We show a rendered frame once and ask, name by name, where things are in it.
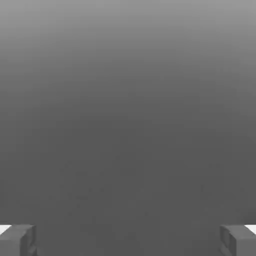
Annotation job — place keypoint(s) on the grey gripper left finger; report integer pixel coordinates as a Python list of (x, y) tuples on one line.
[(16, 241)]

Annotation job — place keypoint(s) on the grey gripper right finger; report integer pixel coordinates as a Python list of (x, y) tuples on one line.
[(240, 241)]

